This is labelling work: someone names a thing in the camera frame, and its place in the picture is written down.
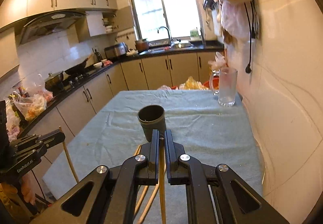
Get wooden chopstick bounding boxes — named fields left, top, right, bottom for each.
left=137, top=164, right=166, bottom=223
left=134, top=145, right=141, bottom=155
left=134, top=186, right=149, bottom=216
left=159, top=137, right=166, bottom=224
left=62, top=141, right=79, bottom=184

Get lower kitchen cabinets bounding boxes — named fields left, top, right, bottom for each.
left=19, top=50, right=224, bottom=164

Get chrome kitchen faucet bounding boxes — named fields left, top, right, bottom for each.
left=157, top=26, right=173, bottom=47

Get left hand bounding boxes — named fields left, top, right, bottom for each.
left=1, top=172, right=36, bottom=205

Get plastic bag on counter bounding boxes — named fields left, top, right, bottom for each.
left=12, top=91, right=47, bottom=122

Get blue-grey table cloth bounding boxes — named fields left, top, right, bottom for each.
left=42, top=89, right=264, bottom=224

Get steel pot with lid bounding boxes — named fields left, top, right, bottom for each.
left=44, top=71, right=64, bottom=92

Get black wok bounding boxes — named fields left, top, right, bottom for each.
left=64, top=54, right=93, bottom=76

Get white bowl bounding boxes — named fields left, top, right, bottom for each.
left=93, top=62, right=102, bottom=69

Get dark grey utensil holder cup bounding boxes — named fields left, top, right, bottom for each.
left=137, top=105, right=166, bottom=142

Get silver rice cooker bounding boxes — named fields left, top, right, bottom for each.
left=104, top=42, right=128, bottom=59

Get black range hood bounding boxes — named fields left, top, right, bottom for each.
left=19, top=10, right=86, bottom=45

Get clear glass beer mug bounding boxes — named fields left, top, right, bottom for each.
left=209, top=67, right=238, bottom=107

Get red plastic basin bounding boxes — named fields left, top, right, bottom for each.
left=203, top=77, right=219, bottom=90

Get yellow plastic bag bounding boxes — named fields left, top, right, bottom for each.
left=178, top=76, right=208, bottom=90

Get brown cooking pot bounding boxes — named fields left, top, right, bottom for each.
left=135, top=39, right=149, bottom=53

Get green dish soap bottle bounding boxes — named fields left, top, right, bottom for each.
left=190, top=28, right=199, bottom=41

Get white hanging plastic bag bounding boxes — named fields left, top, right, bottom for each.
left=221, top=1, right=251, bottom=41

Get black hanging power cable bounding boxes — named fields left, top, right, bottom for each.
left=243, top=1, right=256, bottom=74

